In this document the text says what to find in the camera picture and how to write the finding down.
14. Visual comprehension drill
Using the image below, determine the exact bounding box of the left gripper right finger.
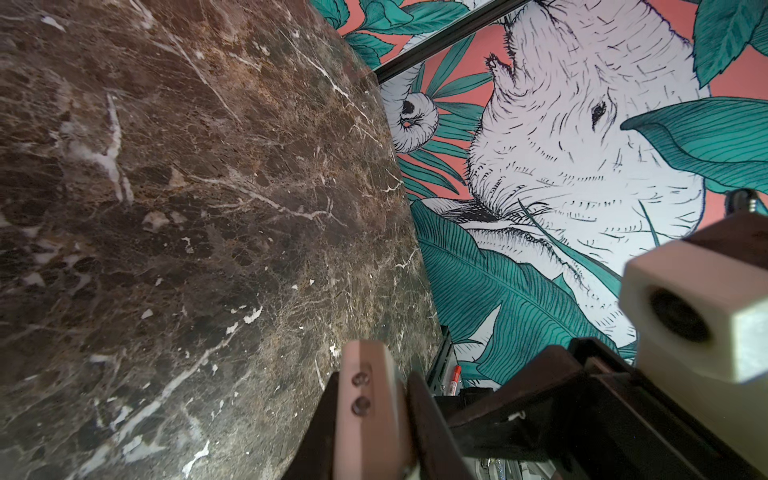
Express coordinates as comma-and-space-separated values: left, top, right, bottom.
406, 371, 473, 480

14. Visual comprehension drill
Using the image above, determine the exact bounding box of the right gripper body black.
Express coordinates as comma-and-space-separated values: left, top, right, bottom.
557, 337, 764, 479

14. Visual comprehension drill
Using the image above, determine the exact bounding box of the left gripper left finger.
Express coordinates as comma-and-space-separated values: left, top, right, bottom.
282, 372, 339, 480

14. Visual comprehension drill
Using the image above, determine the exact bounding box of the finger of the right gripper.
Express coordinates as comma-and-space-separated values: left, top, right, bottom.
435, 346, 585, 461

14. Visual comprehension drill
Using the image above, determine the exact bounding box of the white remote control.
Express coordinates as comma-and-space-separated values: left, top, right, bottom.
332, 340, 416, 479

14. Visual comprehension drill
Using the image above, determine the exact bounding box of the red white marker pen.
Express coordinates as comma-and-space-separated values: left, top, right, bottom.
447, 365, 462, 396

